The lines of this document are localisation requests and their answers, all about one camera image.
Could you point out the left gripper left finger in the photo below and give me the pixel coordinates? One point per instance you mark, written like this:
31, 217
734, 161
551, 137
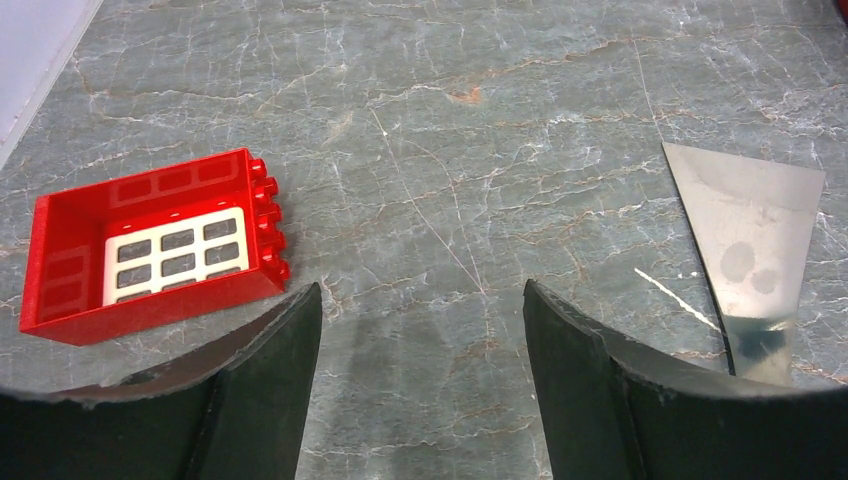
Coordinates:
234, 408

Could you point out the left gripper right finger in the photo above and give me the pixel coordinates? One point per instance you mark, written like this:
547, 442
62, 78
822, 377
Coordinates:
615, 408

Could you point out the metal scraper orange handle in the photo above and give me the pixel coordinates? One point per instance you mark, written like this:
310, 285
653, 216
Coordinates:
752, 221

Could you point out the red toy brick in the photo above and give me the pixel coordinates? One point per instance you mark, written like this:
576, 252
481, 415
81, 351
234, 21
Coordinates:
141, 251

